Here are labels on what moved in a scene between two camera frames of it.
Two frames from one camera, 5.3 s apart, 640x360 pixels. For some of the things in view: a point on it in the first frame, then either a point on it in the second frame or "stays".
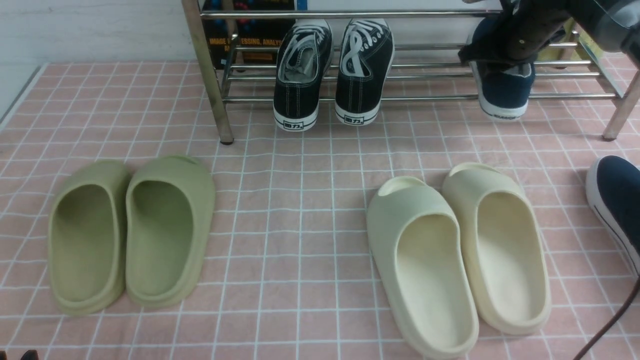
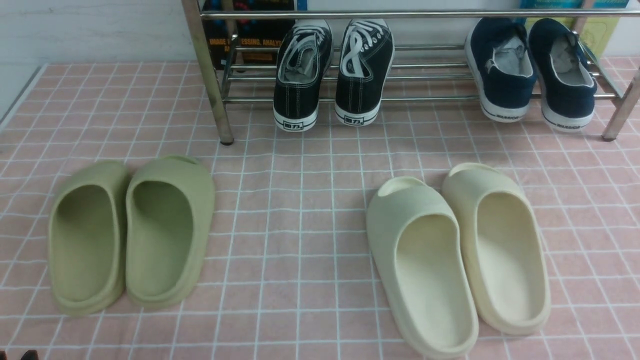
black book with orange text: x=242 y=44 stays
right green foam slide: x=170 y=205 stays
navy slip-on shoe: x=504 y=90 stays
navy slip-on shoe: x=613 y=191 → x=568 y=88
